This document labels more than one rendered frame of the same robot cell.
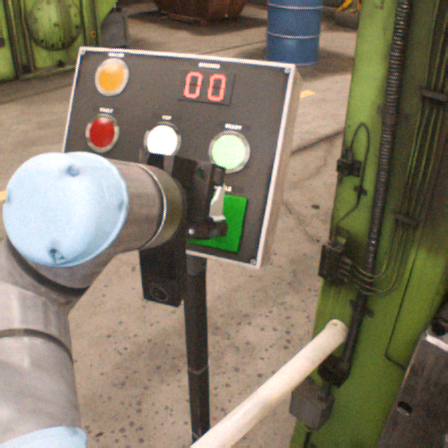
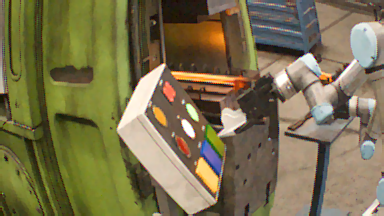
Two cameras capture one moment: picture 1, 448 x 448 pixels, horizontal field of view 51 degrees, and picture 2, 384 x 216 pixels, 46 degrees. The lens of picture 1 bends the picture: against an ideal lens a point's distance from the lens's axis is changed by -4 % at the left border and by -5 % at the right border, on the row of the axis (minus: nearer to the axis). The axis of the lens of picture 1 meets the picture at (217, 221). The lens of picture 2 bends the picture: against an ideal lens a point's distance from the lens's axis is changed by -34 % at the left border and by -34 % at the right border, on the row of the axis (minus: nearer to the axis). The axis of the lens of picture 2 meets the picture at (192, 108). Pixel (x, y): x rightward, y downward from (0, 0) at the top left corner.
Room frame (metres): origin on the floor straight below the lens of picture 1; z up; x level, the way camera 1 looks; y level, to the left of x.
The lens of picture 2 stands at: (0.92, 1.49, 1.69)
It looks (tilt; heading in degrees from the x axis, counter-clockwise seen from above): 21 degrees down; 258
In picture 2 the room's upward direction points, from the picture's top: 6 degrees counter-clockwise
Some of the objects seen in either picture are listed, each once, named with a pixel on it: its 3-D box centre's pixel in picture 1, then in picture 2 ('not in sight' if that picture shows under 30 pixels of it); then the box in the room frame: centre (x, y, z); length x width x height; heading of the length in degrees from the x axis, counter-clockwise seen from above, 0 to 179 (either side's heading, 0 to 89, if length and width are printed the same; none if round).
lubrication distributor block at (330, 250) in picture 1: (336, 263); (146, 183); (0.72, -0.23, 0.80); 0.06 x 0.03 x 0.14; 45
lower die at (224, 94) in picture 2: not in sight; (178, 90); (0.52, -0.55, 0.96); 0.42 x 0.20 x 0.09; 135
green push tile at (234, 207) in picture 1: (217, 220); (213, 142); (0.56, 0.00, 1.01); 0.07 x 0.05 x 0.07; 70
